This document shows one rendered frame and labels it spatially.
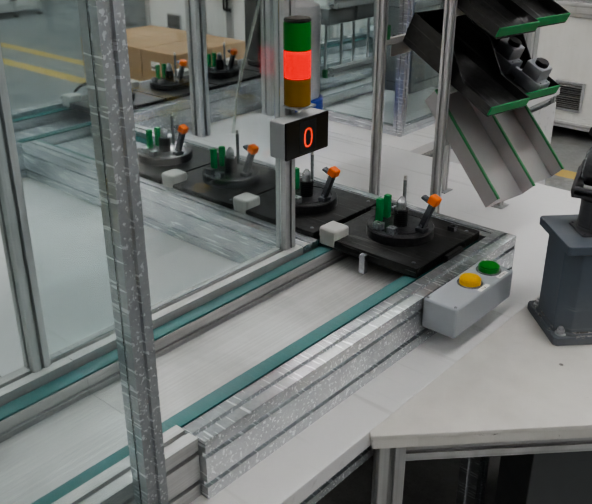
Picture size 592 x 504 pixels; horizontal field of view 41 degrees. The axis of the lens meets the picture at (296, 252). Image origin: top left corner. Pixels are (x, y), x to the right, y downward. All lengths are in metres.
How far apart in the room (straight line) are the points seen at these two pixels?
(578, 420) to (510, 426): 0.11
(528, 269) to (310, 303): 0.55
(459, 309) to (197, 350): 0.46
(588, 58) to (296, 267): 4.32
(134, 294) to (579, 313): 0.92
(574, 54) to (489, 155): 3.88
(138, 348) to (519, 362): 0.80
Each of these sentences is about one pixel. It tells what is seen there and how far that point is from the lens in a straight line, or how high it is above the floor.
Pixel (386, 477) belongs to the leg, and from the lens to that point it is 1.34.
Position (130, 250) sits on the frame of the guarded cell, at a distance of 0.83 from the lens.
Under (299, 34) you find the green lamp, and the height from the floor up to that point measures 1.39.
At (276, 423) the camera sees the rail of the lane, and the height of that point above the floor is 0.91.
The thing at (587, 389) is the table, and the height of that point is 0.86.
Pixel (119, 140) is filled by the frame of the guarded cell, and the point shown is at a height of 1.41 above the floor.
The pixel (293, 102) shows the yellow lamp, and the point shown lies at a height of 1.27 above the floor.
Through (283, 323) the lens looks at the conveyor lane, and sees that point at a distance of 1.43.
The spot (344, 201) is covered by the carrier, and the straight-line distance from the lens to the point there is 1.81.
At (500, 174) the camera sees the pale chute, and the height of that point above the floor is 1.03.
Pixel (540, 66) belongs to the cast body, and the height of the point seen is 1.26.
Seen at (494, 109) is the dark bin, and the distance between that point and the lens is 1.72.
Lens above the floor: 1.64
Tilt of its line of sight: 25 degrees down
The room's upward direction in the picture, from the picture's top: straight up
